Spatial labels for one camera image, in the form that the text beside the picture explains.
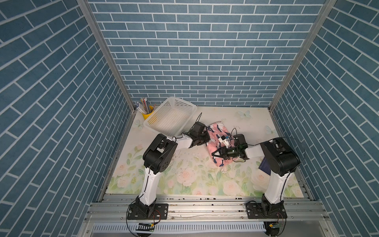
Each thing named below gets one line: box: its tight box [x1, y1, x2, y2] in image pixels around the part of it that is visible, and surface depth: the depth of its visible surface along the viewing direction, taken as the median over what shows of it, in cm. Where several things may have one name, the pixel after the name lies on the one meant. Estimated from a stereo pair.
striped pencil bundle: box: [140, 97, 154, 115], surface depth 107 cm
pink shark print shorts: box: [206, 121, 235, 167], surface depth 96 cm
